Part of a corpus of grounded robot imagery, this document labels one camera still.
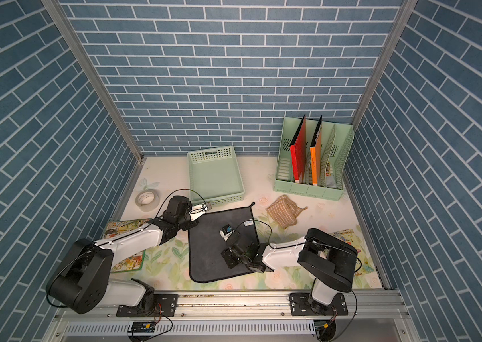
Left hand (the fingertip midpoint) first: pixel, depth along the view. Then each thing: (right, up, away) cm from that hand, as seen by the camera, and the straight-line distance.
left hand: (196, 208), depth 92 cm
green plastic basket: (+5, +13, +17) cm, 22 cm away
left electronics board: (-13, -38, -20) cm, 44 cm away
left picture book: (-35, -9, 0) cm, 36 cm away
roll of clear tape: (-26, +2, +10) cm, 28 cm away
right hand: (+13, -18, -7) cm, 23 cm away
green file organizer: (+63, +29, +4) cm, 69 cm away
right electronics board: (+49, -38, -21) cm, 65 cm away
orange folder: (+50, +24, -8) cm, 56 cm away
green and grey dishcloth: (+5, -15, -3) cm, 16 cm away
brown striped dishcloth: (+40, -2, +5) cm, 40 cm away
